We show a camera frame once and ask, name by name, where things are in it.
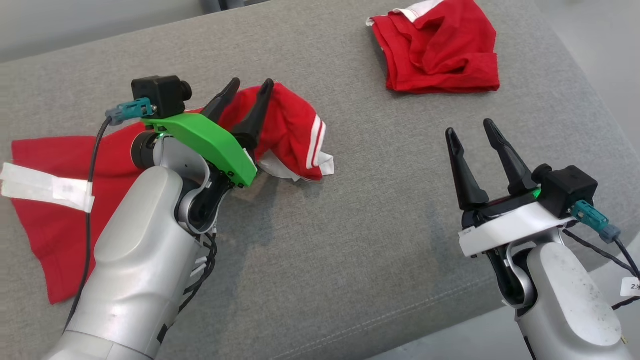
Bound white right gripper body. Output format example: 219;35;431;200
458;191;577;259

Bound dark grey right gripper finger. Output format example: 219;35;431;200
445;127;491;212
482;118;539;197

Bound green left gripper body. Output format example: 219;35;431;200
141;112;259;190

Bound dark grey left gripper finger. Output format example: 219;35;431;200
199;77;241;124
230;78;275;151

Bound red shorts with white band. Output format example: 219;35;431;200
366;0;501;95

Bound red shirt with white sleeves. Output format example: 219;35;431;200
11;82;335;306

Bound grey fabric sofa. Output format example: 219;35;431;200
0;0;640;360

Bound white tape label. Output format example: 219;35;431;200
0;162;96;214

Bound right camera cable teal plug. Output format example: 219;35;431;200
570;200;640;268

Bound camera cable teal plug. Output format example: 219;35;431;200
570;200;640;268
62;97;155;333

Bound left camera cable teal plug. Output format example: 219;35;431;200
62;97;155;333

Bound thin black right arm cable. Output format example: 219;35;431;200
562;228;640;311

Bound grey double post round feet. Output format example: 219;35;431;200
200;0;271;14

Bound thin black left arm cables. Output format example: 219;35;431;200
177;231;219;313

